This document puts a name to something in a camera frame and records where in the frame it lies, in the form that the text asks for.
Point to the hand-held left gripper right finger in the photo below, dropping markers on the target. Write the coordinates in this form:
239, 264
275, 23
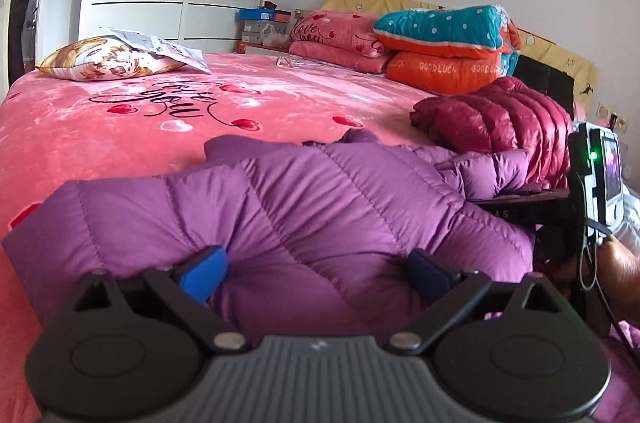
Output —
430, 275

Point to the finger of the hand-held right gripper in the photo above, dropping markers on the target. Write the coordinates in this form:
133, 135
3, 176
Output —
520, 192

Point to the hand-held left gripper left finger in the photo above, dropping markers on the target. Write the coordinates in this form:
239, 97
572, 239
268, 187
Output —
205, 272

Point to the purple down jacket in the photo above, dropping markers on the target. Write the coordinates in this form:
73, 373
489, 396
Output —
310, 213

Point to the person's right hand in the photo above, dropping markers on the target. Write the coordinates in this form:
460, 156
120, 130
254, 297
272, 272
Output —
622, 278

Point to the light blue down jacket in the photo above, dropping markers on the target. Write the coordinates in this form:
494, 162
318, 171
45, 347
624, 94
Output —
631, 223

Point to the dark red down jacket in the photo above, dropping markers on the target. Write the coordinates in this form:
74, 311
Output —
490, 118

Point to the yellow headboard cover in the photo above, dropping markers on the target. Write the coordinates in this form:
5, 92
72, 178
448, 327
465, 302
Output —
550, 48

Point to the pink heart print blanket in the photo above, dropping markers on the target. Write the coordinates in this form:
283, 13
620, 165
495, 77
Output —
100, 128

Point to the teal and orange folded quilt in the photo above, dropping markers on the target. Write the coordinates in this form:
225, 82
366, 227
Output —
440, 28

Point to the orange low cabinet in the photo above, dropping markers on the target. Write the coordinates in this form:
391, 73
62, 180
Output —
255, 48

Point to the clear plastic wrapper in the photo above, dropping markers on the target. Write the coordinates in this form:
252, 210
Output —
300, 62

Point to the grey printed plastic bag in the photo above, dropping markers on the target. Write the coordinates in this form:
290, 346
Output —
160, 45

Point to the brown patterned pillow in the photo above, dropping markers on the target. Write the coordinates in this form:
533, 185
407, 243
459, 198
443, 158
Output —
100, 58

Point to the folded pink blanket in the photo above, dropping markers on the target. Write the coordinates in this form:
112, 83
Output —
335, 33

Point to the white plastic bag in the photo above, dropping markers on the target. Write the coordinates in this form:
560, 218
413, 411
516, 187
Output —
277, 37

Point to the grey shoe box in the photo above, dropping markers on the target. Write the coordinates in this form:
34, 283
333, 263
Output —
252, 28

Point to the blue shoe box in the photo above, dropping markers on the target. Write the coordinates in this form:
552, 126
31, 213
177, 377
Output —
262, 15

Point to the small red box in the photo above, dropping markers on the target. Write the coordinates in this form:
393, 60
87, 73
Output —
271, 5

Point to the white room door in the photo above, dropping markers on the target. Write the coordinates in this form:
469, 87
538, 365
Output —
6, 3

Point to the white wall socket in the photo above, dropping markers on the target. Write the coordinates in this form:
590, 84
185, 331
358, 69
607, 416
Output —
622, 124
605, 110

